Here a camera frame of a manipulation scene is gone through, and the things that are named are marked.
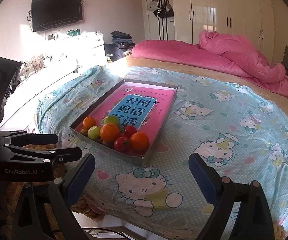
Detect small brown-green fruit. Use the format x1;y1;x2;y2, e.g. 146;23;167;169
80;128;88;137

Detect green apple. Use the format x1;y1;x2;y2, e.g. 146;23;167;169
87;126;101;140
102;115;120;128

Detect orange mandarin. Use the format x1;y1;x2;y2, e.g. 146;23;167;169
100;123;120;143
129;132;150;154
82;116;96;129

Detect red cherry tomato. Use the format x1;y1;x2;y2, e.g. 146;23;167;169
114;137;130;153
124;125;137;138

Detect grey cardboard box tray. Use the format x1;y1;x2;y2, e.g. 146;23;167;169
70;79;178;166

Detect hello kitty bed sheet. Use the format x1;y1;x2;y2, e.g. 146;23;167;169
37;67;288;239

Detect pink book with blue title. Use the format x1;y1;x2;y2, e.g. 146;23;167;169
70;80;178;164

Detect pile of dark clothes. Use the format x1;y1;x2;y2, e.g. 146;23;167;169
104;30;135;62

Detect pink blanket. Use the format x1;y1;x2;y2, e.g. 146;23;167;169
132;31;288;97

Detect bags hanging on door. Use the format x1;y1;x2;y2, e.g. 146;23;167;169
147;0;174;19

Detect white wardrobe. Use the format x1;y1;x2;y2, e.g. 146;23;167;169
173;0;275;62

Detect black wall television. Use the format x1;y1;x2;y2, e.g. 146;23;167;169
31;0;83;32

